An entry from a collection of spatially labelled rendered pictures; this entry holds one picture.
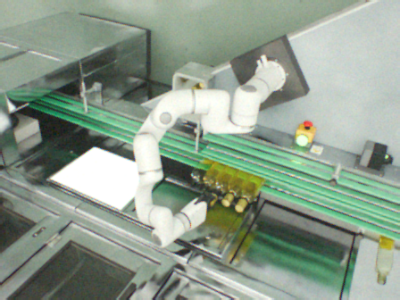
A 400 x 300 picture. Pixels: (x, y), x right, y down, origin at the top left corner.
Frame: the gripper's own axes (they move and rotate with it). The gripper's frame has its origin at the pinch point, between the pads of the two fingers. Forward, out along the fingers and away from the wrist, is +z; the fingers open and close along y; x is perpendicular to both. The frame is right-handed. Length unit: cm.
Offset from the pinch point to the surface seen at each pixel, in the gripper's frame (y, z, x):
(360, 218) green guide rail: -3, 40, -47
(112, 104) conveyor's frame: 5, 15, 82
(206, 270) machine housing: -13.3, -17.6, -15.1
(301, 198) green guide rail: -3.2, 33.2, -23.8
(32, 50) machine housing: 21, 4, 139
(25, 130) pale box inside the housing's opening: -11, -20, 113
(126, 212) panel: -12.0, -20.1, 28.4
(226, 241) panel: -11.7, -2.3, -12.0
